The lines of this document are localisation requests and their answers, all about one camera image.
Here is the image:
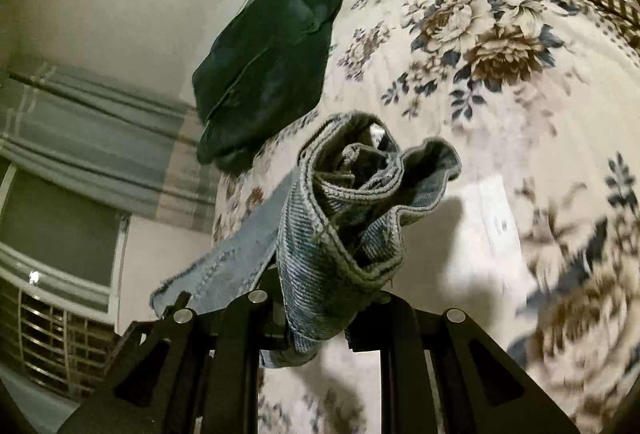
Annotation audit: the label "blue denim shorts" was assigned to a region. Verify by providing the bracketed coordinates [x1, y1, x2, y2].
[150, 112, 461, 368]

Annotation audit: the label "floral bed blanket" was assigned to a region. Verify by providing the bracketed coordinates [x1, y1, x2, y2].
[213, 0, 639, 433]

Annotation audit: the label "green plaid curtain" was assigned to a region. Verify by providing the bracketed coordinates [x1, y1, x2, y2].
[1, 56, 219, 233]

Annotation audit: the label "dark green blanket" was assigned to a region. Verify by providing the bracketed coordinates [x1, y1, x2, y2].
[192, 0, 342, 175]

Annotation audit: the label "window frame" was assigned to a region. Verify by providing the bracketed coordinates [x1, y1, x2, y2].
[0, 161, 129, 402]

